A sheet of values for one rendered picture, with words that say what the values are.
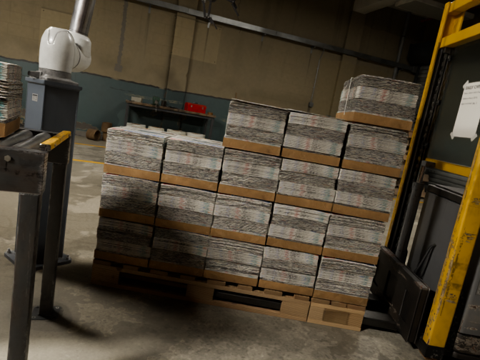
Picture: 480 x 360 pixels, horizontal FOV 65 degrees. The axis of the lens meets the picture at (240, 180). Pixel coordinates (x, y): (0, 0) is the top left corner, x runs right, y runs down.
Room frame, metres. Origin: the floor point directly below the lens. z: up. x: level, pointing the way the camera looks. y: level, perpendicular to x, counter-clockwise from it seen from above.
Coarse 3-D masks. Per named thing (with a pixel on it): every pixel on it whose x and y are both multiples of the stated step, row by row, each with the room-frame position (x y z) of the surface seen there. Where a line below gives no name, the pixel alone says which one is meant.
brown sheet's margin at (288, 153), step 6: (288, 150) 1.85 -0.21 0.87; (294, 150) 1.85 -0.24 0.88; (288, 156) 1.85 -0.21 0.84; (294, 156) 1.85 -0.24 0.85; (300, 156) 1.85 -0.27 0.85; (306, 156) 1.85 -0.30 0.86; (312, 156) 1.85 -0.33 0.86; (318, 156) 1.85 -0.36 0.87; (324, 156) 1.85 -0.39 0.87; (330, 156) 1.85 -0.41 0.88; (318, 162) 1.85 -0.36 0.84; (324, 162) 1.85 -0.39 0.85; (330, 162) 1.85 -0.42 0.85; (336, 162) 1.85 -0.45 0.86
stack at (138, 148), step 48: (144, 144) 1.85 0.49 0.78; (192, 144) 1.85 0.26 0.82; (144, 192) 1.85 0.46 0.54; (192, 192) 1.85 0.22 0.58; (288, 192) 1.85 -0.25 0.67; (144, 240) 1.86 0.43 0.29; (192, 240) 1.85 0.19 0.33; (288, 240) 1.85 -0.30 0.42; (144, 288) 1.86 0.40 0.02; (192, 288) 1.85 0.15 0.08; (240, 288) 1.85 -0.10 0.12
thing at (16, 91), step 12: (0, 72) 1.12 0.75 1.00; (12, 72) 1.21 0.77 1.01; (0, 84) 1.13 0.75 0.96; (12, 84) 1.21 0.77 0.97; (0, 96) 1.13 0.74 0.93; (12, 96) 1.22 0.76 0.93; (0, 108) 1.14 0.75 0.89; (12, 108) 1.21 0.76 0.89; (0, 120) 1.13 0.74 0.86; (12, 120) 1.28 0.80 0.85
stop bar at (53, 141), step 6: (60, 132) 1.40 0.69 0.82; (66, 132) 1.43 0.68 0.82; (54, 138) 1.23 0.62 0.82; (60, 138) 1.25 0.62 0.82; (66, 138) 1.39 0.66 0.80; (42, 144) 1.07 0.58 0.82; (48, 144) 1.08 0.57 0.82; (54, 144) 1.14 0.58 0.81; (42, 150) 1.08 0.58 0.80; (48, 150) 1.08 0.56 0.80
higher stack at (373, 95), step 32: (352, 96) 1.97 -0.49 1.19; (384, 96) 1.86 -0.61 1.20; (416, 96) 1.86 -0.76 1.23; (352, 128) 1.85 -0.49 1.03; (384, 128) 1.86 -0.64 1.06; (352, 160) 1.86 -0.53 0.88; (384, 160) 1.86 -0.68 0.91; (352, 192) 1.86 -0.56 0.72; (384, 192) 1.86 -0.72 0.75; (352, 224) 1.85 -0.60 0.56; (384, 224) 1.85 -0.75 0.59; (320, 256) 1.90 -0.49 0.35; (320, 288) 1.85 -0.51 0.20; (352, 288) 1.85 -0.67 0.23; (320, 320) 1.85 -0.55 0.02; (352, 320) 1.85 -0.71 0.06
